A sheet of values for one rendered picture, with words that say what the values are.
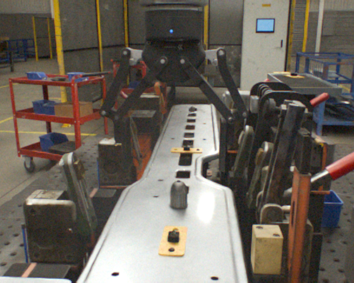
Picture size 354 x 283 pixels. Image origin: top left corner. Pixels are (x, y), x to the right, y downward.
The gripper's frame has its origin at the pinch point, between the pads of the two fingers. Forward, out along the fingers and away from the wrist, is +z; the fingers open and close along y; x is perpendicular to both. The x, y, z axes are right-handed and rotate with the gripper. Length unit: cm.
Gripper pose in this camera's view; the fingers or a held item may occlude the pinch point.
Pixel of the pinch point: (173, 159)
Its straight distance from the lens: 55.3
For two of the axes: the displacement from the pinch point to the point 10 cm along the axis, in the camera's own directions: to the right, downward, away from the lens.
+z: 0.0, 9.6, 2.8
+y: -10.0, -0.2, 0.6
